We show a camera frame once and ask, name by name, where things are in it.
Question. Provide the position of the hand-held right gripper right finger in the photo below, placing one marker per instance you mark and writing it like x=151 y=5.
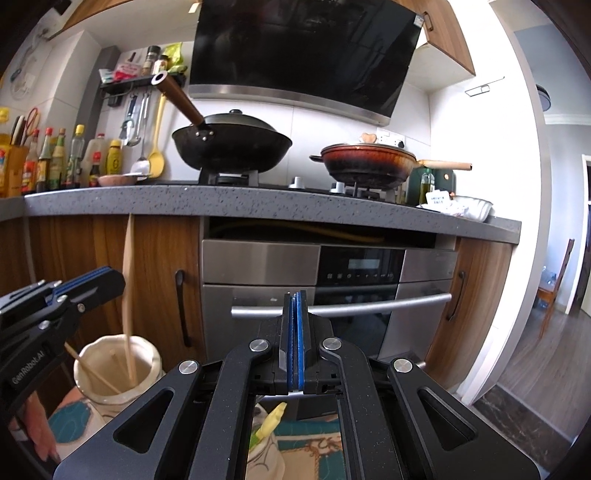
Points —
x=301 y=341

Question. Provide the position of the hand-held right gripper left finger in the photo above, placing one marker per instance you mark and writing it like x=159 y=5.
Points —
x=287 y=341

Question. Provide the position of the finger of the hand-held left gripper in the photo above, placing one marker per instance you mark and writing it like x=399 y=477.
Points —
x=83 y=278
x=99 y=290

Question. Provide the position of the wooden chopstick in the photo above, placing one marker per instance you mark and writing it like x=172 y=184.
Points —
x=129 y=240
x=92 y=371

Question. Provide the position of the white floral ceramic utensil holder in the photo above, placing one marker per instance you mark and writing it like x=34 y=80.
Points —
x=92 y=398

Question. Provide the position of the yellow-tipped green spatula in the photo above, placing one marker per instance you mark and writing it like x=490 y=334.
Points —
x=272 y=415

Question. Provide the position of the person's left hand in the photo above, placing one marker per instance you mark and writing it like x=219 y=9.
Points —
x=39 y=429

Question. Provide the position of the stainless steel oven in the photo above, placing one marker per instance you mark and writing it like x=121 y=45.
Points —
x=258 y=263

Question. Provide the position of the printed tablecloth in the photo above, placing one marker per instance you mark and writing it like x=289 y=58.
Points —
x=304 y=443

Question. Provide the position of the small pink bowl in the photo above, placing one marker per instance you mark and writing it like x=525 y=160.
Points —
x=122 y=180

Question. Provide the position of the row of condiment bottles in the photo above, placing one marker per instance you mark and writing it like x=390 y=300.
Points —
x=57 y=166

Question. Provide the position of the hanging metal ladle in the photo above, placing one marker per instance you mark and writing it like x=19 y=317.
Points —
x=141 y=164

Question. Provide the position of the yellow knife holder box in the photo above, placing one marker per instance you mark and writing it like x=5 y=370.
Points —
x=13 y=170

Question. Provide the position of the grey kitchen countertop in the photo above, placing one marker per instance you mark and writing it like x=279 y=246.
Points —
x=277 y=203

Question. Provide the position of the gas stove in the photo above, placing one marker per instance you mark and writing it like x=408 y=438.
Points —
x=300 y=184

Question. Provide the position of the hanging metal peeler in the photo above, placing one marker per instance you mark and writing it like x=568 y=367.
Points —
x=128 y=124

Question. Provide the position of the red-brown frying pan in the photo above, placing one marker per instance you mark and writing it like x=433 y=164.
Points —
x=369 y=164

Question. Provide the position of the green glass oil bottle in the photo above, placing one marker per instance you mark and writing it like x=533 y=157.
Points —
x=426 y=187

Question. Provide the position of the red and white packet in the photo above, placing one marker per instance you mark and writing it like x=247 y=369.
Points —
x=127 y=71

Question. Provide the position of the white bowl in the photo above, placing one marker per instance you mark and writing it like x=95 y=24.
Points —
x=471 y=207

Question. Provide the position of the green kitchen appliance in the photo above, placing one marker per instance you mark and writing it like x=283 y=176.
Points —
x=445 y=180

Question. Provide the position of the black wok lid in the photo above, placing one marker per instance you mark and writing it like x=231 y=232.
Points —
x=240 y=122

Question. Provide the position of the spice jar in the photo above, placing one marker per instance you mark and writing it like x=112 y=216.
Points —
x=150 y=60
x=161 y=65

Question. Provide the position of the yellow-green packet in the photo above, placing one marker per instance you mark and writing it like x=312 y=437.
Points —
x=176 y=55

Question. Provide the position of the wooden upper cabinet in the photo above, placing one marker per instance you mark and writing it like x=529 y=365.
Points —
x=120 y=11
x=450 y=32

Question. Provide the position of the wooden chair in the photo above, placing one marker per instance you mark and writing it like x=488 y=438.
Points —
x=565 y=272

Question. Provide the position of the black glass range hood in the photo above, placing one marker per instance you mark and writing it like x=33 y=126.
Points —
x=300 y=50

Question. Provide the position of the ceiling lamp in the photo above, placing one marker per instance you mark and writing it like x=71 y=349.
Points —
x=545 y=98

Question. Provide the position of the black wall spice rack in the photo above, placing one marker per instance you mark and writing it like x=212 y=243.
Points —
x=134 y=85

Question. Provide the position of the wall power socket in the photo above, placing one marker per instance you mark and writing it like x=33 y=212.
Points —
x=391 y=137

